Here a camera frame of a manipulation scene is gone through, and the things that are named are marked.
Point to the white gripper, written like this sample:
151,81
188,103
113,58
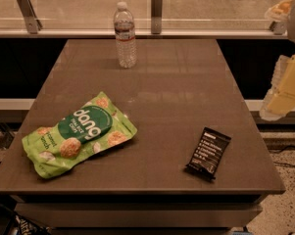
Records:
281,96

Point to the clear plastic water bottle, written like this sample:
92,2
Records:
124,27

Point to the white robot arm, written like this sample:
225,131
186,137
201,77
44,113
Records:
290,25

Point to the black snack bar wrapper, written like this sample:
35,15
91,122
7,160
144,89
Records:
208,153

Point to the green dang chips bag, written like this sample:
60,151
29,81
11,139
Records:
95,127

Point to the glass railing panel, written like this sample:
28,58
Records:
177,14

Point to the dark item under table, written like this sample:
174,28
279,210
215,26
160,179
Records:
25,226

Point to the middle metal railing bracket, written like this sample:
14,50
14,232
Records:
156,16

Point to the left metal railing bracket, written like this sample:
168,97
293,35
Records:
32,22

